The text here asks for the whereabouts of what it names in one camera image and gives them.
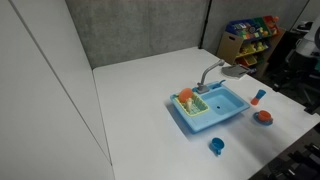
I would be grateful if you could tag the orange toy mug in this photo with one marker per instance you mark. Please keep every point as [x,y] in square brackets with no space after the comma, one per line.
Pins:
[264,115]

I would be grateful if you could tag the orange toy plate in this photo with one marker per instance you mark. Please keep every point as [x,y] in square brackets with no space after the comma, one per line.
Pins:
[185,94]

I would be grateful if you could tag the cream toy dish item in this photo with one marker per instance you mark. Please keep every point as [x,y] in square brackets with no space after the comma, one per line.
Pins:
[189,104]

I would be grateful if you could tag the grey toy faucet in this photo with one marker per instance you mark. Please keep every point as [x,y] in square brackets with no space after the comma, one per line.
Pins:
[206,71]

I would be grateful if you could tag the blue toy sink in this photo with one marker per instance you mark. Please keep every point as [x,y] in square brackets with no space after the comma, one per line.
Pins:
[226,101]

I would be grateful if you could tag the blue toy mug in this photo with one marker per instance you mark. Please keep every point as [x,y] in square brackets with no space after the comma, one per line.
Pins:
[217,144]

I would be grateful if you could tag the blue toy saucer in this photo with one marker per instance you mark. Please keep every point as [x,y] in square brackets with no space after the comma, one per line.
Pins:
[258,120]

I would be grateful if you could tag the toy storage shelf with bins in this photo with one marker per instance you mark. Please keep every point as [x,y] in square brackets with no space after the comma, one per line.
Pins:
[248,36]

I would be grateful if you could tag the yellow-green dish rack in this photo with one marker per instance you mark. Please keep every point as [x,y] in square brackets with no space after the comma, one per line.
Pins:
[199,106]

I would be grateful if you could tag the black stand pole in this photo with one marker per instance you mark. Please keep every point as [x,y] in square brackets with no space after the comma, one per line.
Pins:
[204,25]

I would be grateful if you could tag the blue and orange tumbler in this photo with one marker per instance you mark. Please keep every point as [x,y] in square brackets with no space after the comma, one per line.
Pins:
[258,96]

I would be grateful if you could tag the black equipment beside table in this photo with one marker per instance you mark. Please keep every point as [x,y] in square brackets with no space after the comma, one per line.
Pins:
[293,156]

